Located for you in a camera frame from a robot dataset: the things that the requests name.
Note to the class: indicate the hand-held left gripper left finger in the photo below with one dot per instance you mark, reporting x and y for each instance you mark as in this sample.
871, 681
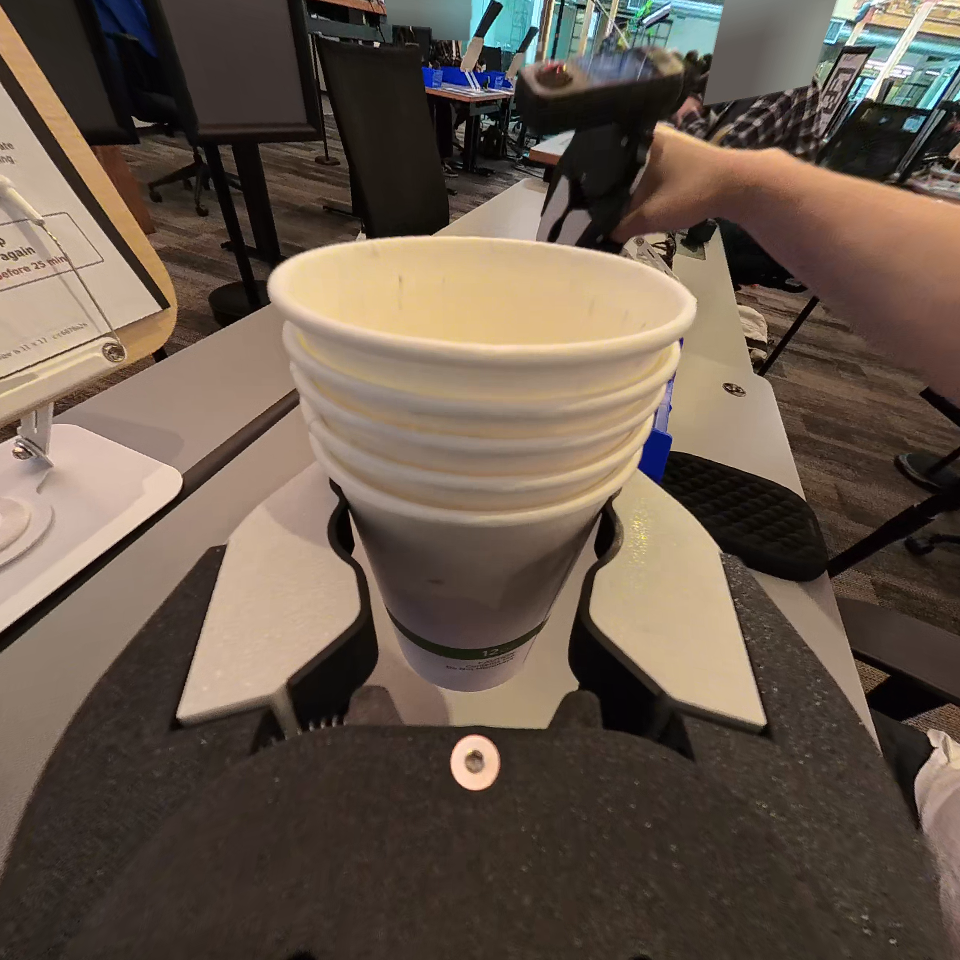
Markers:
255, 630

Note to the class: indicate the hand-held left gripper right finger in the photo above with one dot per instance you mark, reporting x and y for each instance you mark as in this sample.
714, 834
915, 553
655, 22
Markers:
683, 630

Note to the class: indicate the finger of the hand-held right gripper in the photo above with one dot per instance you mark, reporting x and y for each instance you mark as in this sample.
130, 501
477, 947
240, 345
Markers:
560, 210

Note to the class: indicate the blue plastic bin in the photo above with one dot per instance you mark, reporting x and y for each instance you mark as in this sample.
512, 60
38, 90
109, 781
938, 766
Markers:
660, 420

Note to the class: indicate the stack of nested white cups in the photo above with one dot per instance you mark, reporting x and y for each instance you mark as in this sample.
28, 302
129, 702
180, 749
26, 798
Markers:
480, 555

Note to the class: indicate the person's right forearm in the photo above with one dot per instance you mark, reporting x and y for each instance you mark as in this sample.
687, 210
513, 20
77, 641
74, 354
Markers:
855, 255

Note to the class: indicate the person's right hand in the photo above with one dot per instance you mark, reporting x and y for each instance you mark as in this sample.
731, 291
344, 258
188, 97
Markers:
683, 180

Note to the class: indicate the black textured pad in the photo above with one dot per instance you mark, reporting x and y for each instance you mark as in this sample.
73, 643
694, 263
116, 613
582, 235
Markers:
750, 518

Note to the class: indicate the wooden desk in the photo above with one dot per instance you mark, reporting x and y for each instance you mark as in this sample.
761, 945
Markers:
465, 98

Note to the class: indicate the white board stand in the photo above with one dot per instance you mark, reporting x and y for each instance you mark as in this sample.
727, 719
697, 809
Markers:
75, 510

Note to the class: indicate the pale cloth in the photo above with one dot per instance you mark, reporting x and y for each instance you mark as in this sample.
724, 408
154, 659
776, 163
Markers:
750, 327

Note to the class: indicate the black framed panel on stand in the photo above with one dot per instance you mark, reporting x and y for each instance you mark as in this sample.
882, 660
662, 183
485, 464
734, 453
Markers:
240, 75

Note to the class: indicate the wooden instruction board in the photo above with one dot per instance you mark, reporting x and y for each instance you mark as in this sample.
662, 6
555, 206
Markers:
60, 225

